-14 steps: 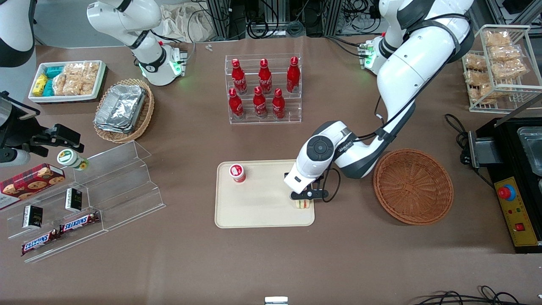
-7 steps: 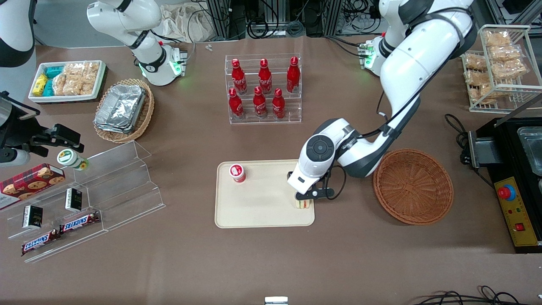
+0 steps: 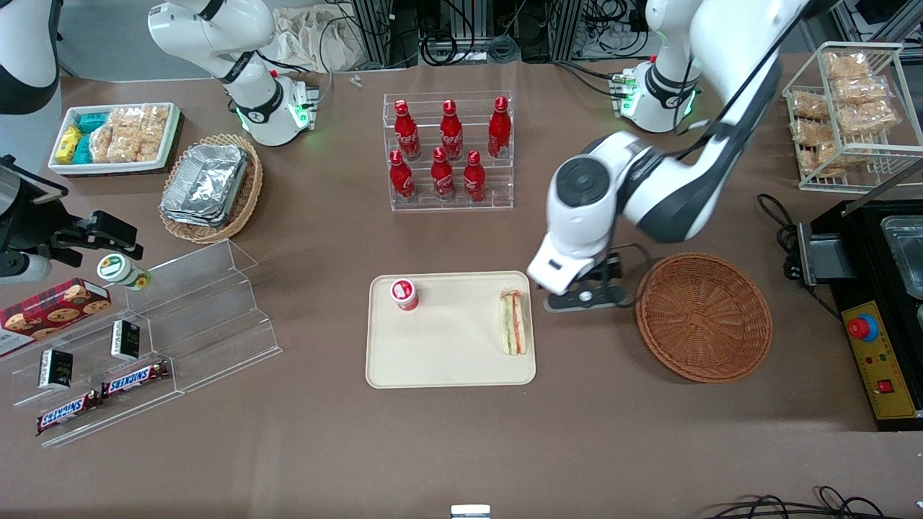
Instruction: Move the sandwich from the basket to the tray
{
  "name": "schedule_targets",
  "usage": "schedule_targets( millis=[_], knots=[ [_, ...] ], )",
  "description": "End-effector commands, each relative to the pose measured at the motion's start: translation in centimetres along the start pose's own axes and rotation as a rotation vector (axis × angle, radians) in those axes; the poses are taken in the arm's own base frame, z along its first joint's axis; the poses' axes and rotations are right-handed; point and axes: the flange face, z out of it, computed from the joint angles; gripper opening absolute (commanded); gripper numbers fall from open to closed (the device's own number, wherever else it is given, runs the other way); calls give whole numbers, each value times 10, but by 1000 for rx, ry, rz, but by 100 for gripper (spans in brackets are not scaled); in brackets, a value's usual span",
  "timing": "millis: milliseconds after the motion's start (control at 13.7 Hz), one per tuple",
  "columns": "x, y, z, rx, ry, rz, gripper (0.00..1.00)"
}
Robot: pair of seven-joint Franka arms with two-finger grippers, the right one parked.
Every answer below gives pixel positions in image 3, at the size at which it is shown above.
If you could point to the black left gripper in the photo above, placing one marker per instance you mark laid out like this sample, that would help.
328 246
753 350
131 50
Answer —
611 269

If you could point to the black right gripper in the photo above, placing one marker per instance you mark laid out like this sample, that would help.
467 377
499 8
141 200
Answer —
27 220

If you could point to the triangle sandwich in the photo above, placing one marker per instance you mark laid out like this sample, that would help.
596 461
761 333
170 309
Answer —
513 324

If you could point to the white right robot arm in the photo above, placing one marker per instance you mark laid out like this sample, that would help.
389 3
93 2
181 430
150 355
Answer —
245 43

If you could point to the round brown wicker basket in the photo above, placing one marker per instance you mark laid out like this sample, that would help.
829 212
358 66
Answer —
703 317

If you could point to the white rectangular snack tray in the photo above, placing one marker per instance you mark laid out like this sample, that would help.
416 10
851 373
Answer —
169 144

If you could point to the oval tan wicker basket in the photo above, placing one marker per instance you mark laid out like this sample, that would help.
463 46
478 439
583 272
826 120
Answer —
249 194

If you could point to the beige plastic tray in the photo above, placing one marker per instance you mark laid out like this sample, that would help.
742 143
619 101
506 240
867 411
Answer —
447 339

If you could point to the green white drink cup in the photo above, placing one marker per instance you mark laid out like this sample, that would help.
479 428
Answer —
119 270

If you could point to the aluminium foil container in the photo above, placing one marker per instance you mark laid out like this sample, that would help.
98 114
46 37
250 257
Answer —
187 220
205 180

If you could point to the clear rice cracker pack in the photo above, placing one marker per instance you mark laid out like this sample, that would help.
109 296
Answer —
156 116
124 146
149 147
101 144
127 117

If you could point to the red plaid cookie box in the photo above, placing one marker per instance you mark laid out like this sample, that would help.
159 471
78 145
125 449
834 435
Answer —
50 310

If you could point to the small black box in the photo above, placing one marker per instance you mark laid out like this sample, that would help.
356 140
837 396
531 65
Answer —
55 368
125 340

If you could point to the teal snack packet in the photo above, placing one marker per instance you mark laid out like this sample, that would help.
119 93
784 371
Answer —
92 121
83 150

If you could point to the yellow snack packet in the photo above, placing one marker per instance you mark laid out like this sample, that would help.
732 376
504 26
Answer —
68 143

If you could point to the clear acrylic stepped shelf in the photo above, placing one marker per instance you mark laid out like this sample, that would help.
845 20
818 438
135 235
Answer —
216 317

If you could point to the clear acrylic bottle rack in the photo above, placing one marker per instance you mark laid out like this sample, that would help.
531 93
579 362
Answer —
497 187

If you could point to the Snickers chocolate bar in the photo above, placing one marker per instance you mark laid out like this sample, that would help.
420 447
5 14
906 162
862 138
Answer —
68 412
135 379

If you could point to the red cola bottle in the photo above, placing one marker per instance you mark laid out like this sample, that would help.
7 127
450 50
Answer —
442 176
451 133
474 179
407 133
499 130
401 179

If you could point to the red white yogurt cup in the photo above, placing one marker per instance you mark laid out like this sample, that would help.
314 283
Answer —
404 293

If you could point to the bagged fried snack pack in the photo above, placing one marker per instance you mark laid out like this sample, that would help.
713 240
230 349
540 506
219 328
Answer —
811 132
867 117
859 90
809 105
826 158
845 66

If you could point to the black countertop appliance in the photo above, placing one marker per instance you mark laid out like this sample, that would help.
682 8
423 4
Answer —
865 245

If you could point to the white cloth bag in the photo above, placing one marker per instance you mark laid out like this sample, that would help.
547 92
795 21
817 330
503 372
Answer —
310 36

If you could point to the yellow black emergency stop box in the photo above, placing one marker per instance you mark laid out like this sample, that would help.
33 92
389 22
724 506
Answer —
880 367

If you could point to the steel pan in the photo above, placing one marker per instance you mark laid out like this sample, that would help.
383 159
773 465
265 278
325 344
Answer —
905 252

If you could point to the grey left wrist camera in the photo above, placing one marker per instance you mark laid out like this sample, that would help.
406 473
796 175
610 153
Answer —
602 298

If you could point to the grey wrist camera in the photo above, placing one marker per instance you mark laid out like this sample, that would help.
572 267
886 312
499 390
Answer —
602 298
25 268

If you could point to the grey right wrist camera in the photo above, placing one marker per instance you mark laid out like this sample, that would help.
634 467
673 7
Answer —
25 268

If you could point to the aluminium frame post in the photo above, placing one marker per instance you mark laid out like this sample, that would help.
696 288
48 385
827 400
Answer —
566 29
378 29

